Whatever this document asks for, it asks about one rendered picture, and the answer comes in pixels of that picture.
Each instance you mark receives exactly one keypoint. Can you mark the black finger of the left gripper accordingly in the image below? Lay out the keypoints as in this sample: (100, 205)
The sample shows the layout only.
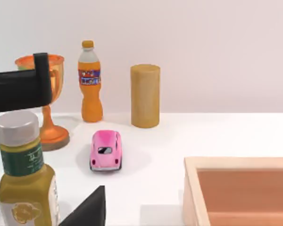
(43, 80)

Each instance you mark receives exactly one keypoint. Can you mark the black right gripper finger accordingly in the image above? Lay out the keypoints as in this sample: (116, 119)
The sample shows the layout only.
(93, 209)

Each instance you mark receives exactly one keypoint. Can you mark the orange soda bottle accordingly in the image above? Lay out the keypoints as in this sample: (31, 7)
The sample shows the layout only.
(90, 94)

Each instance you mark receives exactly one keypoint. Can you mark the orange trophy cup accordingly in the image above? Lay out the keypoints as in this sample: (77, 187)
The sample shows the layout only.
(54, 131)

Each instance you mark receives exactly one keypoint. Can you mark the pink toy car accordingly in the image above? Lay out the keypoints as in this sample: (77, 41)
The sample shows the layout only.
(106, 150)

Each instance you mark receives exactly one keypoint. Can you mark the yellow sauce bottle grey cap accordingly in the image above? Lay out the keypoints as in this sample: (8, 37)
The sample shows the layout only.
(23, 179)

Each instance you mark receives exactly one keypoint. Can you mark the tan wooden cylinder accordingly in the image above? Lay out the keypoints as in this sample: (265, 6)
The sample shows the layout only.
(145, 96)

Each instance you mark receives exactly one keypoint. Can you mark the shallow salmon-coloured box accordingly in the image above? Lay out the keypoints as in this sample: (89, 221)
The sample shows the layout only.
(245, 195)

